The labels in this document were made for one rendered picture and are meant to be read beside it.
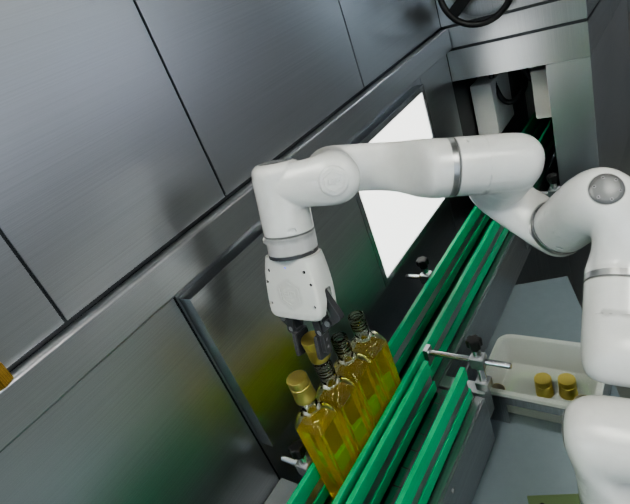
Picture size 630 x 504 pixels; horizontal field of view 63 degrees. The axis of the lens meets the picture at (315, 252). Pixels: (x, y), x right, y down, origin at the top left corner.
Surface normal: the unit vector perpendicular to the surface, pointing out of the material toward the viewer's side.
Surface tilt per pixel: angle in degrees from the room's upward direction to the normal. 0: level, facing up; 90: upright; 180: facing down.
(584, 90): 90
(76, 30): 90
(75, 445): 90
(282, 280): 73
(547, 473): 0
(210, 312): 90
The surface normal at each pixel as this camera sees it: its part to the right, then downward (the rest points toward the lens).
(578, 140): -0.52, 0.57
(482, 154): -0.01, -0.22
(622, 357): -0.63, 0.04
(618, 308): -0.43, -0.36
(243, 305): 0.79, 0.04
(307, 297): -0.51, 0.32
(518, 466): -0.33, -0.82
